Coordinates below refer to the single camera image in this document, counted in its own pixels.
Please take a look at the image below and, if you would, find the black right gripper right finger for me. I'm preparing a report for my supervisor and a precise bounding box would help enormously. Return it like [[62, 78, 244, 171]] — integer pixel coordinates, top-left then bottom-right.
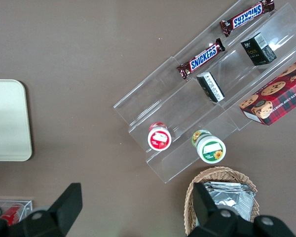
[[187, 183, 296, 237]]

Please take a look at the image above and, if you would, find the Snickers chocolate bar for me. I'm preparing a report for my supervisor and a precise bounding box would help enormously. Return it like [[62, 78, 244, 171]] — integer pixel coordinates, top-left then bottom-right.
[[176, 38, 226, 80], [219, 0, 275, 38]]

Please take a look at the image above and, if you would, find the stack of foil trays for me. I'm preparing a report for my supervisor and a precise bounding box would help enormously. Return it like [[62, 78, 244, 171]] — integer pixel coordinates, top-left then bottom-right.
[[202, 181, 256, 223]]

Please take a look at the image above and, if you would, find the red cola bottle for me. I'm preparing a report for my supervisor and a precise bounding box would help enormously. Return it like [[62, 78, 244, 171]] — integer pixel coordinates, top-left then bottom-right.
[[0, 203, 23, 223]]

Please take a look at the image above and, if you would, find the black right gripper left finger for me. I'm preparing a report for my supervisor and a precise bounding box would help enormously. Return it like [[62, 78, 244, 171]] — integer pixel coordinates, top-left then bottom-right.
[[0, 183, 83, 237]]

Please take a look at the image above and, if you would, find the red tartan cookie box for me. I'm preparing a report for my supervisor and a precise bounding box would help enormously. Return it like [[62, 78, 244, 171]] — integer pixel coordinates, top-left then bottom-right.
[[238, 55, 296, 126]]

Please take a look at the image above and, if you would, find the small black carton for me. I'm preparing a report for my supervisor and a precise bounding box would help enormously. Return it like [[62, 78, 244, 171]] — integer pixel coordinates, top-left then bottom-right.
[[240, 32, 277, 67], [196, 71, 225, 103]]

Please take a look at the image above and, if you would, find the green lid yogurt cup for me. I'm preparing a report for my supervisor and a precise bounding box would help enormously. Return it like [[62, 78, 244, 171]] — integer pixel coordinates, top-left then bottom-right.
[[191, 129, 226, 164]]

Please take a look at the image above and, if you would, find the light tan wicker basket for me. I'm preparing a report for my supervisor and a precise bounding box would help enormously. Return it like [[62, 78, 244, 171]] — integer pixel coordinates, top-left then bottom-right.
[[184, 166, 261, 237]]

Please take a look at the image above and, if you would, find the beige rectangular tray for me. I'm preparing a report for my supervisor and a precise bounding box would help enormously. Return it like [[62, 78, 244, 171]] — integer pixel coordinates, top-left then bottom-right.
[[0, 79, 33, 161]]

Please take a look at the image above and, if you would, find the clear acrylic bottle rack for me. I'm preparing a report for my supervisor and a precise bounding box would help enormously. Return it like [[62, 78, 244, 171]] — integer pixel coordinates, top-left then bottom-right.
[[0, 196, 33, 223]]

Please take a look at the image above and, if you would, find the clear acrylic stepped stand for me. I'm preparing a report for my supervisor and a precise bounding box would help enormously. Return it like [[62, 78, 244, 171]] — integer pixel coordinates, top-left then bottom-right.
[[112, 2, 296, 185]]

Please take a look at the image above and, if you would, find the red lid yogurt cup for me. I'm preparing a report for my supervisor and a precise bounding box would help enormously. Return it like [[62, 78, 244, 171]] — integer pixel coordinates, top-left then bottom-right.
[[147, 121, 173, 151]]

